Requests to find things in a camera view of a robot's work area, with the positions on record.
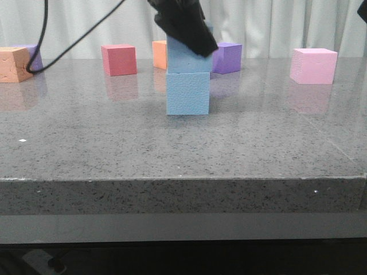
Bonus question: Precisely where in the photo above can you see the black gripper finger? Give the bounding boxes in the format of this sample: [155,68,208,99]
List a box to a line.
[148,0,218,57]

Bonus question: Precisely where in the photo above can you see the light blue foam cube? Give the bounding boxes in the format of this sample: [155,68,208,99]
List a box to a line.
[166,35,212,73]
[166,72,210,115]

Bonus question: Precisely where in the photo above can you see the smooth orange foam cube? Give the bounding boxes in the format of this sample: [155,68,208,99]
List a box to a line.
[152,40,167,69]

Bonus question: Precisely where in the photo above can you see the purple foam cube right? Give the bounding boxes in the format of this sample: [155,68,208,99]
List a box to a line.
[212,42,243,74]

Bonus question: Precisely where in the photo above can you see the purple foam cube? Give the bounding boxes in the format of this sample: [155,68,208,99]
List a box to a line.
[212,42,243,74]
[12,44,43,70]

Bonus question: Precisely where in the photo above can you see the red foam cube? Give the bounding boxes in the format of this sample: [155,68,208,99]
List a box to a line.
[101,44,137,76]

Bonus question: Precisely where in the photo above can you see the white pleated curtain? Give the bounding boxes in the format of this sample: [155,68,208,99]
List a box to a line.
[1,1,366,59]

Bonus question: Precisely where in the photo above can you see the pink foam cube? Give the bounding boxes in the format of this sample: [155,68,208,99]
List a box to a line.
[290,48,338,85]

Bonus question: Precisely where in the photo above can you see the purple foam cube left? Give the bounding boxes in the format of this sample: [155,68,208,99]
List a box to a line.
[12,44,43,70]

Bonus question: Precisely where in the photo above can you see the dented orange foam cube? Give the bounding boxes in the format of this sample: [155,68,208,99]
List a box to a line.
[0,47,33,83]

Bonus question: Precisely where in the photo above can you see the dark object at edge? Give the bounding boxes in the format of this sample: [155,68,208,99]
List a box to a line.
[357,0,367,23]

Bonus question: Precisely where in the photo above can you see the power strip under table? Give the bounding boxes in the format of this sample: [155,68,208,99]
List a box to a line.
[22,249,67,274]

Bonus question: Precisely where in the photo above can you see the black cable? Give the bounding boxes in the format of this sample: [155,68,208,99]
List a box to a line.
[25,0,126,74]

